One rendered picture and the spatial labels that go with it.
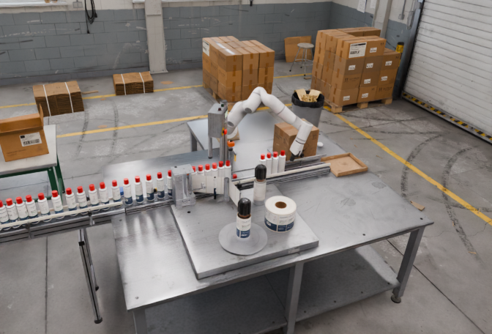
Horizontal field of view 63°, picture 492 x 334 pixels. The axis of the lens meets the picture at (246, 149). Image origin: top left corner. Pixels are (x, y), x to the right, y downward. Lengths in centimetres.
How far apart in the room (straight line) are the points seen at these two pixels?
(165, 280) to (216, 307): 74
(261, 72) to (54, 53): 375
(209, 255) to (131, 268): 46
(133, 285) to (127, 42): 615
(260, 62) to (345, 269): 386
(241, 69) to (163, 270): 431
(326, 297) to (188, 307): 102
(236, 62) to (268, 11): 279
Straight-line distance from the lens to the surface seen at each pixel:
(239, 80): 633
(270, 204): 264
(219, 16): 840
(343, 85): 648
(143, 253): 261
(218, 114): 275
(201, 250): 251
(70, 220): 290
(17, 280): 393
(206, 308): 308
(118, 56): 813
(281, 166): 316
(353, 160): 364
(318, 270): 339
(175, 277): 244
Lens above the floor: 261
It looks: 29 degrees down
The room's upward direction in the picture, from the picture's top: 2 degrees clockwise
